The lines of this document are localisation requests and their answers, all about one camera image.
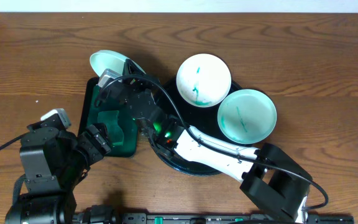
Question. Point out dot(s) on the white plate with green stains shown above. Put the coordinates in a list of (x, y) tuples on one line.
[(203, 80)]

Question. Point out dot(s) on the light green plate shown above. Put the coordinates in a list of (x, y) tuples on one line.
[(104, 59), (247, 116)]

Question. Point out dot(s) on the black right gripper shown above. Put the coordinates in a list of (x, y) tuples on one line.
[(134, 70)]

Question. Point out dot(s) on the black rectangular tray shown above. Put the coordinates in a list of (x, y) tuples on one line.
[(90, 116)]

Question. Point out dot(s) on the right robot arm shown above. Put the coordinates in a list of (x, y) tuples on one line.
[(269, 177)]

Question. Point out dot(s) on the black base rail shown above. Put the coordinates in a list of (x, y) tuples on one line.
[(103, 214)]

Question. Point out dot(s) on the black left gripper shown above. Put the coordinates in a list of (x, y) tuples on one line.
[(97, 140)]

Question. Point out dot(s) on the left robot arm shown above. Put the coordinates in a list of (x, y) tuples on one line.
[(55, 161)]

